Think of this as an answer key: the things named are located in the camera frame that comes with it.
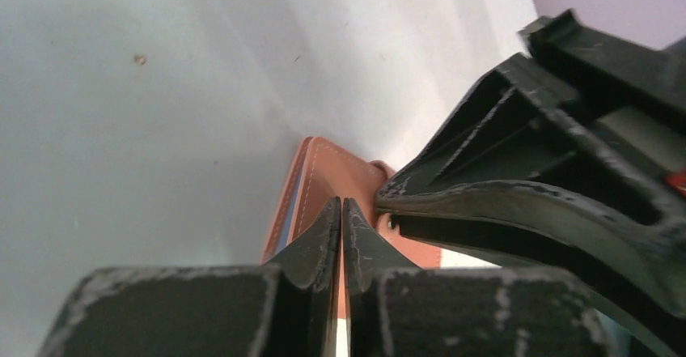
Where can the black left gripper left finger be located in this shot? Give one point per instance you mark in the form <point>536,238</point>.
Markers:
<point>284,307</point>

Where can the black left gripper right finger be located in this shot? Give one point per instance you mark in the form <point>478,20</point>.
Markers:
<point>399,309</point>

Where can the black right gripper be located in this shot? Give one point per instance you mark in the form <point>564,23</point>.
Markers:
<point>510,151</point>

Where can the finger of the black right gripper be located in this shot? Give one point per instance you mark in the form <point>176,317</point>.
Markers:
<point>635,271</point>

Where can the orange leather card holder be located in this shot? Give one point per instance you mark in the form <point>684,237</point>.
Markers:
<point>321,170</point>

